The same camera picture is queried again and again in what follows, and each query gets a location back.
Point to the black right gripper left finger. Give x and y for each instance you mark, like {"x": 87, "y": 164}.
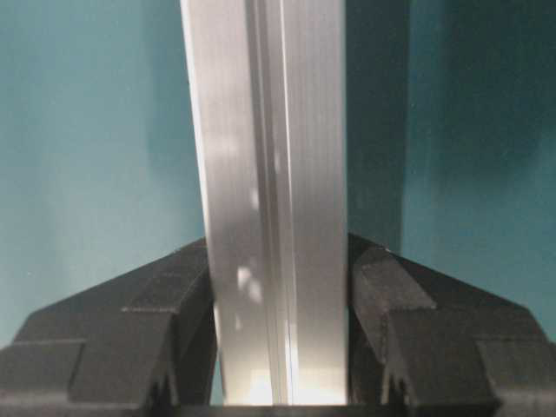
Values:
{"x": 139, "y": 344}

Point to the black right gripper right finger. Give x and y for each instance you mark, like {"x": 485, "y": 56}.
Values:
{"x": 423, "y": 343}

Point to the silver aluminium extrusion rail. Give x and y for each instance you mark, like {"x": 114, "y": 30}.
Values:
{"x": 267, "y": 83}

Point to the teal green table mat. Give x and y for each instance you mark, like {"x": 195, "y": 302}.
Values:
{"x": 450, "y": 143}

